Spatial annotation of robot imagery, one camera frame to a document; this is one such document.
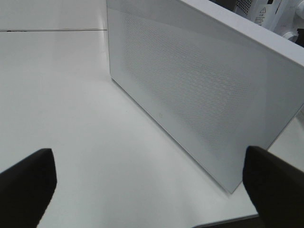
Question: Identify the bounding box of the white warning label sticker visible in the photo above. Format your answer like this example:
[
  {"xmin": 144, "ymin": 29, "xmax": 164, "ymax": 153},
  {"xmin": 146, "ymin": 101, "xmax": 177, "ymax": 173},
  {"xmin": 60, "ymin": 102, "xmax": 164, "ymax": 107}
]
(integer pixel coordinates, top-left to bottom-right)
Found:
[{"xmin": 252, "ymin": 5, "xmax": 267, "ymax": 26}]

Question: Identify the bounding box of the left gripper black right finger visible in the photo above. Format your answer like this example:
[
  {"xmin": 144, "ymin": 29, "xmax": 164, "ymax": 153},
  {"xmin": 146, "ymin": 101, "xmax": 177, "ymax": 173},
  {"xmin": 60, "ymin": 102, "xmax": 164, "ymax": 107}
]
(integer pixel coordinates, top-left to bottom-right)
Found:
[{"xmin": 243, "ymin": 146, "xmax": 304, "ymax": 228}]

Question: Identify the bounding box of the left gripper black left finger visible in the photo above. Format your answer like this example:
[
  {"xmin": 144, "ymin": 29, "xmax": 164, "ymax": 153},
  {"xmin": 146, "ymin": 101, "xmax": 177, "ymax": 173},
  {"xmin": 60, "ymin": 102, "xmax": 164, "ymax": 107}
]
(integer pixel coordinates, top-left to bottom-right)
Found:
[{"xmin": 0, "ymin": 148, "xmax": 57, "ymax": 228}]

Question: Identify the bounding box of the white microwave oven body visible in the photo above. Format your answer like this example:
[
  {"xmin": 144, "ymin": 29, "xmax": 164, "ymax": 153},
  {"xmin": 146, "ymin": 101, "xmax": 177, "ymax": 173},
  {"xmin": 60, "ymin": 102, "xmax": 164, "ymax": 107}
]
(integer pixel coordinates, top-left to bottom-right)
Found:
[{"xmin": 211, "ymin": 0, "xmax": 304, "ymax": 49}]

